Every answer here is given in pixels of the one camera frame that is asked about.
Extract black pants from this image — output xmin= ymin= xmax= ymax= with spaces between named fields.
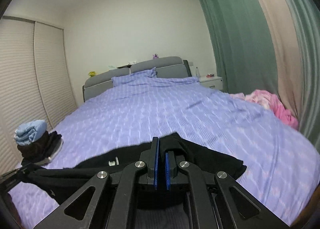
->
xmin=21 ymin=133 xmax=247 ymax=204

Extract purple striped pillow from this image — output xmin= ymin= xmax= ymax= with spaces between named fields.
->
xmin=111 ymin=67 xmax=157 ymax=87

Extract grey upholstered headboard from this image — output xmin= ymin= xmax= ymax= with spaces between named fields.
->
xmin=82 ymin=57 xmax=191 ymax=101

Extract clear bottle on nightstand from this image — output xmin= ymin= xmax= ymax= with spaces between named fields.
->
xmin=195 ymin=67 xmax=200 ymax=78

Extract white nightstand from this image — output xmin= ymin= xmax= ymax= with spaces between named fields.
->
xmin=199 ymin=76 xmax=223 ymax=91

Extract yellow toy on headboard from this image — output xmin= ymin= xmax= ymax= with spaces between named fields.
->
xmin=88 ymin=71 xmax=97 ymax=77

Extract purple floral bed cover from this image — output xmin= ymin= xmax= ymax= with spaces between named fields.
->
xmin=7 ymin=76 xmax=316 ymax=229

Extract dark folded clothes stack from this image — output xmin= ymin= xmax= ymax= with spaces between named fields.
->
xmin=17 ymin=131 xmax=63 ymax=166

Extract pink blanket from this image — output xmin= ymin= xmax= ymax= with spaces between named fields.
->
xmin=230 ymin=89 xmax=299 ymax=130

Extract light blue folded cloth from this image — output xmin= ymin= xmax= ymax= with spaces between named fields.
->
xmin=14 ymin=120 xmax=47 ymax=146

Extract beige louvered wardrobe door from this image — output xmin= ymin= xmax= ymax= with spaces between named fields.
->
xmin=1 ymin=18 xmax=76 ymax=173

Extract green curtain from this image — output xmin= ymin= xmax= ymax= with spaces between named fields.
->
xmin=199 ymin=0 xmax=278 ymax=94

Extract beige curtain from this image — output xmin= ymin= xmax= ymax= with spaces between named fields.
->
xmin=258 ymin=0 xmax=303 ymax=120

